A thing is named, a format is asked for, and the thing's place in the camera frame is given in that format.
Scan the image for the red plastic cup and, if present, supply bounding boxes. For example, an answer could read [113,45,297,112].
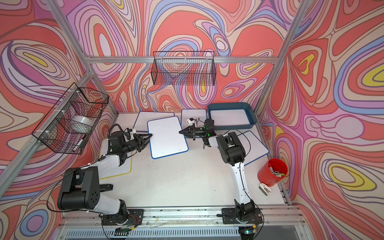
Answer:
[258,159,288,187]

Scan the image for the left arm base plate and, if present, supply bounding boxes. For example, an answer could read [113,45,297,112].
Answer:
[99,209,144,227]

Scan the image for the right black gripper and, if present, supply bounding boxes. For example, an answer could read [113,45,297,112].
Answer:
[179,123,208,141]

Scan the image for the back black wire basket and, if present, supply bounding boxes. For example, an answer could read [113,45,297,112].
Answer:
[151,50,217,86]

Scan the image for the left black wire basket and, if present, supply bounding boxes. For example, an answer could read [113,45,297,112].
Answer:
[32,84,109,155]

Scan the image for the black wire basket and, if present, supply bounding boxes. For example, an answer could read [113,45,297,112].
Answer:
[151,50,217,86]
[32,84,109,155]

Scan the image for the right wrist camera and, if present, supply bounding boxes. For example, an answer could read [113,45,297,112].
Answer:
[186,118,198,126]

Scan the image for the marker in wire basket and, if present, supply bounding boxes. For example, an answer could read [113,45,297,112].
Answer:
[73,135,88,151]

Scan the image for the teal plastic storage box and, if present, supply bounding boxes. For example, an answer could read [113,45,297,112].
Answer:
[208,102,258,130]

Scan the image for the blue-framed whiteboard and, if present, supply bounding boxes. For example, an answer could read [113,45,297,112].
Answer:
[133,112,175,132]
[210,109,250,127]
[147,116,189,159]
[181,109,207,130]
[237,131,269,166]

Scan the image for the aluminium front rail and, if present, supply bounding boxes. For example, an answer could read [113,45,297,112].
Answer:
[58,204,310,232]

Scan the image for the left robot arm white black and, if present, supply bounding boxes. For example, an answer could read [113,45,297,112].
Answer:
[57,131,153,225]

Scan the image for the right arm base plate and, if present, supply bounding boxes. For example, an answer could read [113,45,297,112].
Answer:
[221,208,264,226]

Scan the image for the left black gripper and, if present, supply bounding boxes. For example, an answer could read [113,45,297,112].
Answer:
[120,134,152,155]

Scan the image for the silver tape roll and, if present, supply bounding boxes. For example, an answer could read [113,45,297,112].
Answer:
[70,115,94,134]

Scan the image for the yellow-framed whiteboard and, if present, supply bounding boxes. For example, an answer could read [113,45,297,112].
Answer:
[99,139,133,180]

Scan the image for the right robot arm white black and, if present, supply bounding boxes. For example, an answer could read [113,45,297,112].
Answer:
[179,125,264,226]

